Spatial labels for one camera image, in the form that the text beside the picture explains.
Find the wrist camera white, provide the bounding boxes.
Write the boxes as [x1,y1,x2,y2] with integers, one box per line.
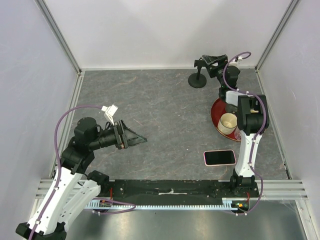
[229,56,243,68]
[101,104,118,126]

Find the white cable duct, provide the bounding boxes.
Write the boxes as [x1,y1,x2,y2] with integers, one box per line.
[84,198,249,211]

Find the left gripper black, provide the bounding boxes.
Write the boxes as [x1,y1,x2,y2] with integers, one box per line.
[89,118,148,150]

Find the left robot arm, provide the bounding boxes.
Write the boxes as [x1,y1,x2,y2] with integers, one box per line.
[15,117,148,240]

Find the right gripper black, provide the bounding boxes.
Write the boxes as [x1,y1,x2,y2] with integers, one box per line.
[201,54,228,88]

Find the cream white cup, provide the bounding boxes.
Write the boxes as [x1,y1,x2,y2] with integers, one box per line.
[217,113,238,135]

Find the dark green mug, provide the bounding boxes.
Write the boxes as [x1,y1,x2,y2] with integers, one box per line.
[225,104,238,114]

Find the clear drinking glass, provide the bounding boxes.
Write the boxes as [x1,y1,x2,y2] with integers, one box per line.
[234,128,242,141]

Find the phone with pink case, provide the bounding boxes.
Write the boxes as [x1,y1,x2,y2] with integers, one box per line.
[203,149,237,167]

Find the black phone stand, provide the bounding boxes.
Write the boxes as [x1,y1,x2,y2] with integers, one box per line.
[188,59,207,89]

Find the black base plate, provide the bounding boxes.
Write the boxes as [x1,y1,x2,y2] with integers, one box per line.
[98,179,260,206]

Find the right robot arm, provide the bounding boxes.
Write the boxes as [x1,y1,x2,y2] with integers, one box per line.
[200,51,270,197]

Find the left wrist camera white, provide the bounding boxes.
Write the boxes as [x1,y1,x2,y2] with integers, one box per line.
[101,104,118,126]

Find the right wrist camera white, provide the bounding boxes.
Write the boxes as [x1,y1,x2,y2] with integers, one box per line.
[229,56,243,68]

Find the round red tray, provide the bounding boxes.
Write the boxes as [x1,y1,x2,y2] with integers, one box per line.
[210,98,240,142]

